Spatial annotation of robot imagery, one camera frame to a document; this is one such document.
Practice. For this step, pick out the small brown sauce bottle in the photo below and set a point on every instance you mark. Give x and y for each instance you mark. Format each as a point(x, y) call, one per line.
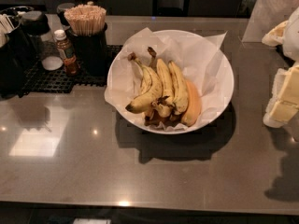
point(67, 52)

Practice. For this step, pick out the black grid mat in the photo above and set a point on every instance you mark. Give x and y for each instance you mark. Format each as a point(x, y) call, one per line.
point(37, 79)

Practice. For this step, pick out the dark lidded jar behind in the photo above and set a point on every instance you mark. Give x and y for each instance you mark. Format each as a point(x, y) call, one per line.
point(61, 9)

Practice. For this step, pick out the small left rear banana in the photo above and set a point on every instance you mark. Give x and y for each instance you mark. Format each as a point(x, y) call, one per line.
point(146, 81)

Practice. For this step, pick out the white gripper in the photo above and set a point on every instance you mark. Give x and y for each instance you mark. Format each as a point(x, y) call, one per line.
point(292, 37)

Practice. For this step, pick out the black cup of stir sticks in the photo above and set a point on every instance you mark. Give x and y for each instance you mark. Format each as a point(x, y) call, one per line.
point(88, 32)

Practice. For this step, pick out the glass sugar dispenser black lid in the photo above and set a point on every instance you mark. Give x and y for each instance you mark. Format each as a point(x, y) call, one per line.
point(35, 24)

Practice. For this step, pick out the black container at left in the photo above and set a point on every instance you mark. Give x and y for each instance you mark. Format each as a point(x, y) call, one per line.
point(17, 53)

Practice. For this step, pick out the white bowl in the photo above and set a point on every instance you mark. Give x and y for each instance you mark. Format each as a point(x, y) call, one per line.
point(225, 78)

